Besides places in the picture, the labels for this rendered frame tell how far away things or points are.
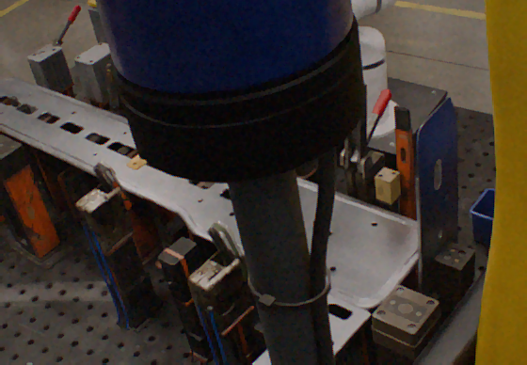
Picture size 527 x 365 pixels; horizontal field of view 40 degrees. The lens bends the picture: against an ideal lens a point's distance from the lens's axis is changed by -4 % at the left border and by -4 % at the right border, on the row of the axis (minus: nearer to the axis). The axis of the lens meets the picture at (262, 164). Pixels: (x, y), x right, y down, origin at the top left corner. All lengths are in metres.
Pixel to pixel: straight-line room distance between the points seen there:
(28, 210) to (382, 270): 0.95
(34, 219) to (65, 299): 0.22
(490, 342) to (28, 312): 1.54
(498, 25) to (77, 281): 1.67
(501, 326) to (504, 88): 0.14
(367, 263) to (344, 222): 0.12
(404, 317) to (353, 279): 0.17
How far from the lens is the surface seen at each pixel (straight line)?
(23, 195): 1.86
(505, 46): 0.30
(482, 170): 1.97
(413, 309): 1.13
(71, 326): 1.77
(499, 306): 0.39
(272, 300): 0.26
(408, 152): 1.34
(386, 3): 1.81
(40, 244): 1.94
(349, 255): 1.31
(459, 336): 0.46
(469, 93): 3.61
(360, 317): 1.21
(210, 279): 1.25
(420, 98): 2.08
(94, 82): 1.91
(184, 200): 1.50
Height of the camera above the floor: 1.90
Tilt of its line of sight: 36 degrees down
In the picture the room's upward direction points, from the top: 11 degrees counter-clockwise
